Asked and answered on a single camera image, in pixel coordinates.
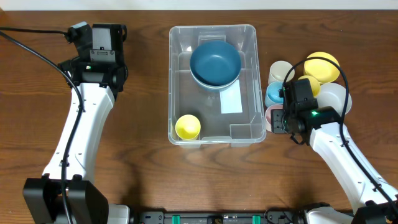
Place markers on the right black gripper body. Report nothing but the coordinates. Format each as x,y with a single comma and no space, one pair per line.
278,121

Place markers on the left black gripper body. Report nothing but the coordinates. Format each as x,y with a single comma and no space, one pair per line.
104,32

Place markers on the pink cup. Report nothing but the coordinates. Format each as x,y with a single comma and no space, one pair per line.
268,115

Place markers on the yellow cup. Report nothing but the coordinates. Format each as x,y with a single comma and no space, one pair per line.
188,127
314,83

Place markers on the dark blue bowl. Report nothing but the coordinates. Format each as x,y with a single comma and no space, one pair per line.
215,64
202,87

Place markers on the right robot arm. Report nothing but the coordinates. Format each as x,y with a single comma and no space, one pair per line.
372,199

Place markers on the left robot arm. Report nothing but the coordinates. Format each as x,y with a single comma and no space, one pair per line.
65,193

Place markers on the light blue cup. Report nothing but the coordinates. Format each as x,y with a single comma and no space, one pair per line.
272,94

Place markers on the clear plastic storage bin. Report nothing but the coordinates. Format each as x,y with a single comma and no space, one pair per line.
186,97

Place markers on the cream white cup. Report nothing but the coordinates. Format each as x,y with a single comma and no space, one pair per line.
278,71

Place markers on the grey small bowl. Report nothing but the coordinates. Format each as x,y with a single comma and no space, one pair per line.
332,94

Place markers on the yellow small bowl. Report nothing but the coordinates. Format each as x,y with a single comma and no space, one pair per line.
323,71

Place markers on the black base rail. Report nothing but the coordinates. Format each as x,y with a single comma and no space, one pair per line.
267,217

